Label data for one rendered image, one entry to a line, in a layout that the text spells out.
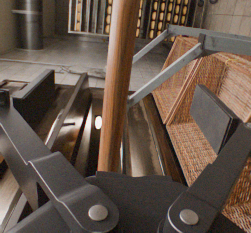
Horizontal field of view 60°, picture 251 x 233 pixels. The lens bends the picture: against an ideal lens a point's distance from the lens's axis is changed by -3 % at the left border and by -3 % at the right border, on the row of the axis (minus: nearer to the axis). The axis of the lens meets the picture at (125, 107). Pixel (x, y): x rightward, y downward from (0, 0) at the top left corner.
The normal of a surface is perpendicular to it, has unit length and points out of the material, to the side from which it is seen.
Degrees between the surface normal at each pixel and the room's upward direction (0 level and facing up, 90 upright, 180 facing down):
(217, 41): 90
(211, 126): 1
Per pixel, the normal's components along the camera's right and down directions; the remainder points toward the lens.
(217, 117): -0.99, -0.09
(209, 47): 0.04, 0.40
